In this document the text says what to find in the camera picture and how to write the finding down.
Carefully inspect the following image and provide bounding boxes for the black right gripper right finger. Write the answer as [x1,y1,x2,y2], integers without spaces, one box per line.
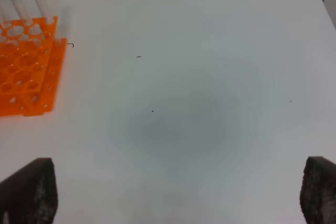
[300,156,335,224]

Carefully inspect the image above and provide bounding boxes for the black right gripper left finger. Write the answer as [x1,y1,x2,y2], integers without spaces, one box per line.
[1,158,58,223]

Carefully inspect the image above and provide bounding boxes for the clear test tube teal cap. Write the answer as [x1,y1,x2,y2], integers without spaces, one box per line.
[28,0,62,42]

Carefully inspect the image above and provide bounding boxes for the orange test tube rack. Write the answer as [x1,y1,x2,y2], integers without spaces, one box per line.
[1,17,67,116]

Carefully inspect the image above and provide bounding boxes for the test tube in rack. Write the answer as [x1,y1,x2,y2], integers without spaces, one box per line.
[0,6,11,28]
[11,0,33,26]

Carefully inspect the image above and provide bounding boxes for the test tube in rack rightmost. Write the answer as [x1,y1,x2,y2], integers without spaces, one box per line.
[11,0,33,26]

